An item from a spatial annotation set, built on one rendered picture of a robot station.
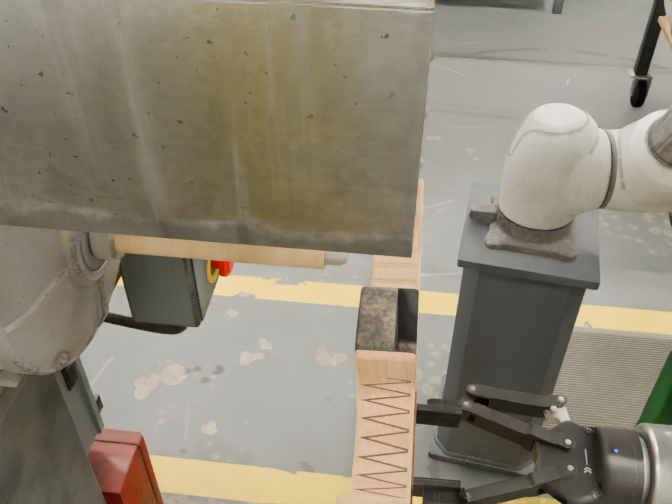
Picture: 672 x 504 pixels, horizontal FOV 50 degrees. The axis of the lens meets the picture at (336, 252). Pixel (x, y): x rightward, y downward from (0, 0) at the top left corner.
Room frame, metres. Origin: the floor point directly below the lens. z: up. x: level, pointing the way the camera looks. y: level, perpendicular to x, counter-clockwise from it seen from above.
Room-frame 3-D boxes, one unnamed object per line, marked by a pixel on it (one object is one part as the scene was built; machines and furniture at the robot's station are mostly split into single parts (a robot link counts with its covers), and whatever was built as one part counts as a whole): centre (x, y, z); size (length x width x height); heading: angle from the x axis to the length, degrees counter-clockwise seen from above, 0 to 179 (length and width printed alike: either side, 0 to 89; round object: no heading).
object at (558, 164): (1.16, -0.42, 0.87); 0.18 x 0.16 x 0.22; 87
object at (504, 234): (1.17, -0.39, 0.73); 0.22 x 0.18 x 0.06; 75
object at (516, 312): (1.16, -0.41, 0.35); 0.28 x 0.28 x 0.70; 75
